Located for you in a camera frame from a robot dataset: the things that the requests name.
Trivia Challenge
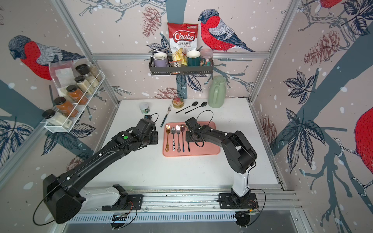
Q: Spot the iridescent rainbow spoon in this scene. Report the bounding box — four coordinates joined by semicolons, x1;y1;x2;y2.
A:
180;124;186;152

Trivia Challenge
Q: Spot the silver fork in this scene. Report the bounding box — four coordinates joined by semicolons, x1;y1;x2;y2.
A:
176;125;181;153

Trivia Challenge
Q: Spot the silver spoon cow-pattern handle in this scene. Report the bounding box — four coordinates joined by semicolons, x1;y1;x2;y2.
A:
171;127;176;151

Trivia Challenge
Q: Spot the gold fork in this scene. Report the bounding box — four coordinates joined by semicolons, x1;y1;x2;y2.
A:
165;125;171;152

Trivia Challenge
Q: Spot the black spoon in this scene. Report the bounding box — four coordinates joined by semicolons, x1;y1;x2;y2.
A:
185;102;207;114
176;102;198;114

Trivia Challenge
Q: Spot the green handled fork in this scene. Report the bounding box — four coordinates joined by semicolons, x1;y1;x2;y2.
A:
160;104;172;127

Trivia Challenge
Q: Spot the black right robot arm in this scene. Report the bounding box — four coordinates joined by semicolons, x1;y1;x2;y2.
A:
185;117;257;206

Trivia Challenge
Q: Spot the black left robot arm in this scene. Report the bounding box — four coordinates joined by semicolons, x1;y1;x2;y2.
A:
43;115;158;224

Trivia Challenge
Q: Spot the pink plastic tray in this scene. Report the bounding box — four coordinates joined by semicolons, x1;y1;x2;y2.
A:
163;122;220;157

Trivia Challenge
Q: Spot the yellow round tin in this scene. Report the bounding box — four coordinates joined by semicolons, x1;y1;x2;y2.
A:
172;97;185;109

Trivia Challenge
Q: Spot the green plastic jug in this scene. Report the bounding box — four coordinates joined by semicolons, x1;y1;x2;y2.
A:
207;76;226;108

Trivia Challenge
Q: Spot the dark green mug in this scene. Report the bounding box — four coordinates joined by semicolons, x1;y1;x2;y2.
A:
186;50;201;67

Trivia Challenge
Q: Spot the purple mug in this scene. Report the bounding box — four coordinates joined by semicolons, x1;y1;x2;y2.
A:
153;52;169;68

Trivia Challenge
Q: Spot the clear pink lidded jar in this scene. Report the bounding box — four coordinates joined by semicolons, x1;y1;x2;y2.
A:
200;49;213;67

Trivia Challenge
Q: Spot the beige spice jar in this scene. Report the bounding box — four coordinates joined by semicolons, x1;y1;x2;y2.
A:
74;76;94;95

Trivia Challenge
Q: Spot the orange spice jar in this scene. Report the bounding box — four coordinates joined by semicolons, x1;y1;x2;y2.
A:
66;85;88;105
54;97;79;117

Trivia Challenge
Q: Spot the clear acrylic spice rack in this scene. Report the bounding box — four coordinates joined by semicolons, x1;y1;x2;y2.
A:
43;61;105;133

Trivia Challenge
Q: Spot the spice jar rear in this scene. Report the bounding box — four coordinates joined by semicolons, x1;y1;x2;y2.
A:
75;64;99;88

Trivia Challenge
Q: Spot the red Chuba chips bag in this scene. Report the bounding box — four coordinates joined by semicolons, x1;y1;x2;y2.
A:
168;23;199;66

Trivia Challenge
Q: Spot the white spice jar front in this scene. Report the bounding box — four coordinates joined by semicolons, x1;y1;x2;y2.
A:
42;109;72;129

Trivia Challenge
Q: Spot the clear plastic bag in rack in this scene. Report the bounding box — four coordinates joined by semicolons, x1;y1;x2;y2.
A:
49;61;76;98

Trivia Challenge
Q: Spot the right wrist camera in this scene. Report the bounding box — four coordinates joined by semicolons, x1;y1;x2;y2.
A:
185;117;201;131

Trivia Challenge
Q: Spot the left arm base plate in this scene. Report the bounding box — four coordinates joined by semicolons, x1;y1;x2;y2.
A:
102;194;144;211

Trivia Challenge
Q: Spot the black wire wall shelf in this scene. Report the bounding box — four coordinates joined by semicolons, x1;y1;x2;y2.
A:
149;55;214;75

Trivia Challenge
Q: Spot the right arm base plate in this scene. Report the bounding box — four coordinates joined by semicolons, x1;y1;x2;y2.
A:
217;193;259;209

